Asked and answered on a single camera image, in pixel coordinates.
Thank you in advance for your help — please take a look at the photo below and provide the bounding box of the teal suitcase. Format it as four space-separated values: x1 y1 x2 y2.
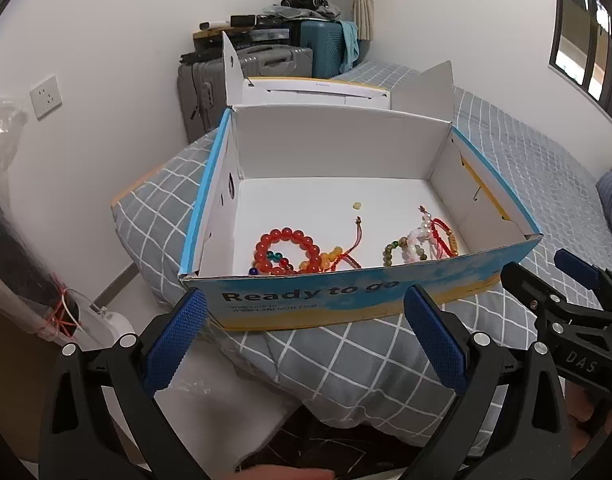
285 19 361 80

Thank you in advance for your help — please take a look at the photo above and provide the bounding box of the green and brown bead bracelet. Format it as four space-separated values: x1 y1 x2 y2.
383 237 432 268

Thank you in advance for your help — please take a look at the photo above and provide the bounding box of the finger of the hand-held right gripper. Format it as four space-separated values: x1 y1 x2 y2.
554 248 612 311
501 261 612 341

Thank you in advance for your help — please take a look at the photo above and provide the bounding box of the amber bead bracelet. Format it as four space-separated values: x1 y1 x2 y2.
298 245 345 274

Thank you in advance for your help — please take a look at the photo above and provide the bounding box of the white wall socket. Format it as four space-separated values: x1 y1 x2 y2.
29 75 63 119

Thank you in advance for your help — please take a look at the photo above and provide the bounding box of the dark bundle with red bands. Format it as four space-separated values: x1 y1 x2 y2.
0 175 83 343

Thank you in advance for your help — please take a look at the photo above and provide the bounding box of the grey suitcase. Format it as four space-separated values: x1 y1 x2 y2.
177 44 315 144

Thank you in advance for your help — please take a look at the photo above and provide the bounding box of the teal cloth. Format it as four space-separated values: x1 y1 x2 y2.
338 21 361 74

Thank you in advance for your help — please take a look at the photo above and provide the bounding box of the person's right hand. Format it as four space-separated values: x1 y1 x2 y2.
565 384 605 430

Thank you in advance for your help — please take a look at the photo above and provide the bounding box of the red cord bracelet gold bead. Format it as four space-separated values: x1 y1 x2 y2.
418 205 460 261

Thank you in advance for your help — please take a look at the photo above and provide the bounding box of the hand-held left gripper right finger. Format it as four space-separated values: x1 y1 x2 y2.
403 284 572 480

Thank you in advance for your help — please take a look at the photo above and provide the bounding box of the dark framed window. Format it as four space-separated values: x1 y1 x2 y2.
548 0 612 133

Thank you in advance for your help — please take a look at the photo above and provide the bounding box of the pink bead bracelet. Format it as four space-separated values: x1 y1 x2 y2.
405 226 438 262

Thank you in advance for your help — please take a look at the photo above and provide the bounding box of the blue and yellow cardboard box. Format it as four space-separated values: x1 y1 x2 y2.
178 30 544 333

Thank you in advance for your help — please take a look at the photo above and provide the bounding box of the multicolour glass bead bracelet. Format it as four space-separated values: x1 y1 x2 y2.
248 250 298 277

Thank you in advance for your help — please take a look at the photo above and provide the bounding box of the red braided cord bracelet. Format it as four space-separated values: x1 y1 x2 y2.
330 216 365 272

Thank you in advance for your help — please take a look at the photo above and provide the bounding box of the clear plastic bag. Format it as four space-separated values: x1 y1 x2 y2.
0 92 30 172

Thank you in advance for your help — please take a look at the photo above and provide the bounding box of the clear plastic storage box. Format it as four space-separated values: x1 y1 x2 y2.
248 27 292 44

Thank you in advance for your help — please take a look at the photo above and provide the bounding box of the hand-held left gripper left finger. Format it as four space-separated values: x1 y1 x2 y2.
38 287 209 480

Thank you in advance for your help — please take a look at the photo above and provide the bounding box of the black gadget pile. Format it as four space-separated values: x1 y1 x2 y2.
263 0 339 20

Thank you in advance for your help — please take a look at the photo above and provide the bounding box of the white floor appliance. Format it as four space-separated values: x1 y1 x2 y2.
70 287 137 352

